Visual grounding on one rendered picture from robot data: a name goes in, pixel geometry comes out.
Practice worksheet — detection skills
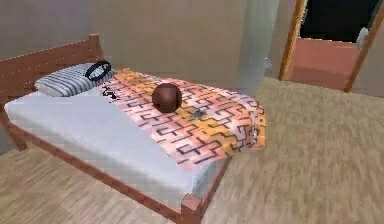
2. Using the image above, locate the small grey flat object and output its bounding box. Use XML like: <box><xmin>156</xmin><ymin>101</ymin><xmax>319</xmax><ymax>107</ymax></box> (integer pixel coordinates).
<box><xmin>190</xmin><ymin>109</ymin><xmax>206</xmax><ymax>121</ymax></box>

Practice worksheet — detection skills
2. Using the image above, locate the orange pink patterned blanket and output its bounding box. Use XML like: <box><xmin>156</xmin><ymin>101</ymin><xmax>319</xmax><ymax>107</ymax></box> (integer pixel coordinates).
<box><xmin>100</xmin><ymin>68</ymin><xmax>267</xmax><ymax>171</ymax></box>

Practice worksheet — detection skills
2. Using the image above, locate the dark brown ball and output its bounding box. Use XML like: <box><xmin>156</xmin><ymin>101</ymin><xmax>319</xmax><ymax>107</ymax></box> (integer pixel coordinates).
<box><xmin>151</xmin><ymin>82</ymin><xmax>183</xmax><ymax>114</ymax></box>

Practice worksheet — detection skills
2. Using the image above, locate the pale grey curtain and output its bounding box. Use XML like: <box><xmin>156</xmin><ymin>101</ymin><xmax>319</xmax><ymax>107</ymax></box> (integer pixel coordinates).
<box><xmin>235</xmin><ymin>0</ymin><xmax>280</xmax><ymax>97</ymax></box>

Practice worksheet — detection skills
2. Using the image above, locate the brown wooden bed white mattress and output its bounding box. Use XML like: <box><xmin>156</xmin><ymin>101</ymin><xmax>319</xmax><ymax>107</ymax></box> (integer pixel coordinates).
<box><xmin>0</xmin><ymin>33</ymin><xmax>232</xmax><ymax>224</ymax></box>

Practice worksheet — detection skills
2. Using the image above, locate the wooden framed doorway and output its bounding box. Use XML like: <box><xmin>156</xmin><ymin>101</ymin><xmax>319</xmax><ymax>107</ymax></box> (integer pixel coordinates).
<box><xmin>277</xmin><ymin>0</ymin><xmax>384</xmax><ymax>94</ymax></box>

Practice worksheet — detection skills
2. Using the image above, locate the grey striped pillow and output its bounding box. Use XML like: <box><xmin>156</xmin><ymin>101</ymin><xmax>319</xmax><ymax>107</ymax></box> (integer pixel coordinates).
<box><xmin>34</xmin><ymin>62</ymin><xmax>116</xmax><ymax>98</ymax></box>

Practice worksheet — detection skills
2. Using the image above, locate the black ring-shaped object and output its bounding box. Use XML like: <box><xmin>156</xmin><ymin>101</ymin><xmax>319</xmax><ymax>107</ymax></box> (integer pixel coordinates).
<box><xmin>84</xmin><ymin>60</ymin><xmax>112</xmax><ymax>82</ymax></box>

